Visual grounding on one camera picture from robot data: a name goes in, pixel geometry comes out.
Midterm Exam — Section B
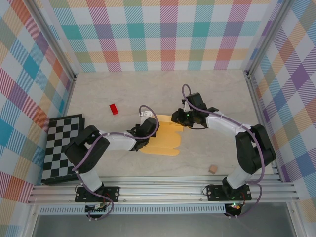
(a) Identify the slotted grey cable duct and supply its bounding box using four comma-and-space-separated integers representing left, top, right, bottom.
38, 204, 227, 215

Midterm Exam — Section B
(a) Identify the yellow paper box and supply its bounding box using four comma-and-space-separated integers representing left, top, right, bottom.
139, 114, 185, 157

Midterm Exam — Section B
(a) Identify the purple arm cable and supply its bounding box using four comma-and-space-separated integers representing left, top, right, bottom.
72, 105, 158, 222
181, 83, 267, 219

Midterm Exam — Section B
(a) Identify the aluminium side rail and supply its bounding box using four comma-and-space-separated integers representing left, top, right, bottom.
63, 74, 78, 119
246, 71, 283, 182

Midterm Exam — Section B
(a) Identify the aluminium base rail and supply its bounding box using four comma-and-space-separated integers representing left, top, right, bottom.
27, 175, 301, 204

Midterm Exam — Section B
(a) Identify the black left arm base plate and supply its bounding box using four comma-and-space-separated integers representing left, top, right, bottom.
75, 186, 120, 203

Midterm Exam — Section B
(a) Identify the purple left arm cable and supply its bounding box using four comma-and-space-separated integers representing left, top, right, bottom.
72, 105, 158, 222

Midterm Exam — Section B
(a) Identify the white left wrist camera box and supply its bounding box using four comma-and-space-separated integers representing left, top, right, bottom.
140, 111, 153, 124

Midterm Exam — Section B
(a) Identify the aluminium corner post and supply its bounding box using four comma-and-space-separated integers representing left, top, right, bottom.
245, 0, 296, 77
24, 0, 79, 82

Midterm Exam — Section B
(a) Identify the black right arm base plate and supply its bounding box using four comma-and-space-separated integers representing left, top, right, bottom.
206, 185, 252, 202

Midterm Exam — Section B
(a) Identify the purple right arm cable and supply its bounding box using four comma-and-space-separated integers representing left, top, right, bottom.
181, 83, 267, 219

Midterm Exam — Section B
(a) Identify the black grey chessboard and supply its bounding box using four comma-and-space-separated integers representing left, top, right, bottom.
40, 113, 86, 185

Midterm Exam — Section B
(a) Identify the small circuit board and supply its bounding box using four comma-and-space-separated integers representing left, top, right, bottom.
85, 203, 109, 213
227, 202, 243, 212

